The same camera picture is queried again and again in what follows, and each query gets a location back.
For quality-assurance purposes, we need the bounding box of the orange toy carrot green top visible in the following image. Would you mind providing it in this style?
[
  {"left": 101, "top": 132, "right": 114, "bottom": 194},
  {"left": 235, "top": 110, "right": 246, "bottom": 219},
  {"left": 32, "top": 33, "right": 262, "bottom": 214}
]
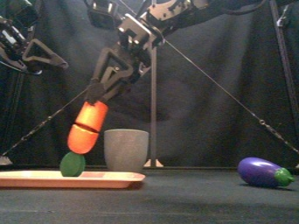
[{"left": 59, "top": 100, "right": 110, "bottom": 178}]

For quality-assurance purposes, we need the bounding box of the pink plastic plate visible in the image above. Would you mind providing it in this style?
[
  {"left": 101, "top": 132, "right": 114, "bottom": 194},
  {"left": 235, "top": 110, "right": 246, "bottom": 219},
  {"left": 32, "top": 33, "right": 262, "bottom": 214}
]
[{"left": 0, "top": 170, "right": 147, "bottom": 189}]

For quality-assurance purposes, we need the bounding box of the grey cup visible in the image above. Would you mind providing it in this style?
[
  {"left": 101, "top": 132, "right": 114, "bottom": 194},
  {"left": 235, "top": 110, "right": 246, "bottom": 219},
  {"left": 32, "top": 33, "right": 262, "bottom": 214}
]
[{"left": 103, "top": 129, "right": 151, "bottom": 173}]

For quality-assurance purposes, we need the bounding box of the purple toy eggplant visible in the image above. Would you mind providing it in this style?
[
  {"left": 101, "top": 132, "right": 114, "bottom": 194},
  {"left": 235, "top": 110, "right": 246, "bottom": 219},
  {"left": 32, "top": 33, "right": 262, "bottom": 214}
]
[{"left": 238, "top": 157, "right": 295, "bottom": 188}]

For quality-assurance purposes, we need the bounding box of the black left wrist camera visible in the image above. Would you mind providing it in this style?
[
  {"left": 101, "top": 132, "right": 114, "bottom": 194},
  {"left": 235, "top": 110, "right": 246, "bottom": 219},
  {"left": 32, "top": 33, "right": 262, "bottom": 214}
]
[{"left": 0, "top": 0, "right": 42, "bottom": 29}]

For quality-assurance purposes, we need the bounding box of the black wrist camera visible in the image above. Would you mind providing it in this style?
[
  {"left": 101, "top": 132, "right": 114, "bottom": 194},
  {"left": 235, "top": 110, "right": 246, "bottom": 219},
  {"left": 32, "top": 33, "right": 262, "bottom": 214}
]
[
  {"left": 85, "top": 0, "right": 123, "bottom": 31},
  {"left": 0, "top": 0, "right": 42, "bottom": 29}
]

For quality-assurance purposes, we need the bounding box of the thin metal frame post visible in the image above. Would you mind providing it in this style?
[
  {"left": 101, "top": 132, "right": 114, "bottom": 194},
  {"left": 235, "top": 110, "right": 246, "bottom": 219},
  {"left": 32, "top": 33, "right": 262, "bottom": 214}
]
[{"left": 145, "top": 46, "right": 165, "bottom": 169}]

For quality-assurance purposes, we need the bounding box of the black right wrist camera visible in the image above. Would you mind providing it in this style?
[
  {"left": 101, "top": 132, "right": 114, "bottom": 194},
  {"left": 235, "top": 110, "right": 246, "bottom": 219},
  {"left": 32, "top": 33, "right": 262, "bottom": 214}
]
[{"left": 85, "top": 0, "right": 123, "bottom": 31}]

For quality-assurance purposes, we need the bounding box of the diagonal brace wire with turnbuckle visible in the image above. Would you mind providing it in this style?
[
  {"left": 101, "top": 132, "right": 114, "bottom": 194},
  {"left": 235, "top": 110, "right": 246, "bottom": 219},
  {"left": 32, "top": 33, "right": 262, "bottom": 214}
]
[
  {"left": 165, "top": 39, "right": 299, "bottom": 155},
  {"left": 0, "top": 87, "right": 90, "bottom": 158}
]

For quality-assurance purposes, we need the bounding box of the metal frame foot bracket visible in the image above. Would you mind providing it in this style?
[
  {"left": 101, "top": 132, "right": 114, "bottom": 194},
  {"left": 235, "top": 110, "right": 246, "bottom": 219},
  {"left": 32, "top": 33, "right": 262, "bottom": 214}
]
[{"left": 0, "top": 155, "right": 15, "bottom": 166}]

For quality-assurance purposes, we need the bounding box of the dark metal frame post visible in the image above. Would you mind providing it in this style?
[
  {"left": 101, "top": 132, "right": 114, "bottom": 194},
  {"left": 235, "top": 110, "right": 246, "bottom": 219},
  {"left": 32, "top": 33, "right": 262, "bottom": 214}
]
[{"left": 269, "top": 0, "right": 299, "bottom": 126}]

